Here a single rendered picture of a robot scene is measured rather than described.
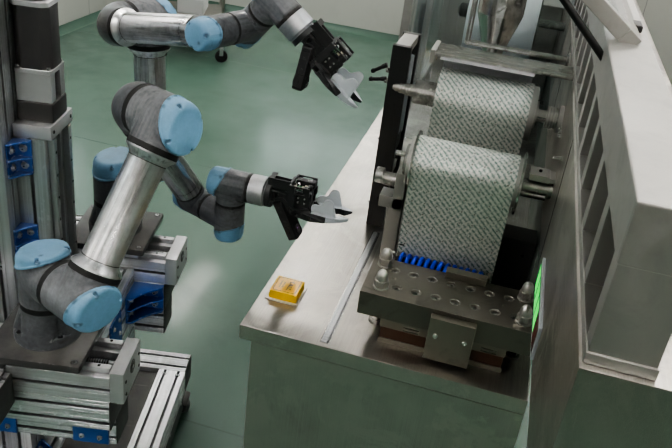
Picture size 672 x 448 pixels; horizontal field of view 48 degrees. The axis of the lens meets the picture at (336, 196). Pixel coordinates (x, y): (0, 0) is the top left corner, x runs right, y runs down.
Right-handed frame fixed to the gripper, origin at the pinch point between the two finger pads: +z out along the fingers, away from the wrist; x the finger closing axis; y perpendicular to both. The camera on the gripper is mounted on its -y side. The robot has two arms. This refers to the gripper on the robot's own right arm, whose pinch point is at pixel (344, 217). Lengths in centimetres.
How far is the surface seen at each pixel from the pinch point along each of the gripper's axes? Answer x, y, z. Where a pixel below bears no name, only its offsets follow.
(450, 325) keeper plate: -22.0, -7.7, 30.5
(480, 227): -0.3, 5.8, 32.2
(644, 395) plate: -84, 34, 54
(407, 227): -0.3, 1.4, 15.5
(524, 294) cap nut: -8.4, -4.0, 45.0
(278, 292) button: -13.4, -16.8, -11.1
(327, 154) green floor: 268, -109, -69
